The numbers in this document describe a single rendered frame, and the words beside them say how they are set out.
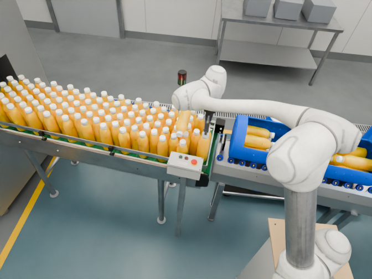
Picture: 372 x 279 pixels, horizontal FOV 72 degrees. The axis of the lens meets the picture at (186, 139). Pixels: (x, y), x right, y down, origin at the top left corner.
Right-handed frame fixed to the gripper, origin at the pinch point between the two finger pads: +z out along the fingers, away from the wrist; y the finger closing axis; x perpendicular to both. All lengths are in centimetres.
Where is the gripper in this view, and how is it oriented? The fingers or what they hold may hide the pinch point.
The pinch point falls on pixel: (206, 130)
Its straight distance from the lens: 147.7
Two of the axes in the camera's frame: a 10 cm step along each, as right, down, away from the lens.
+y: 2.1, -7.2, 6.6
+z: -0.7, 6.6, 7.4
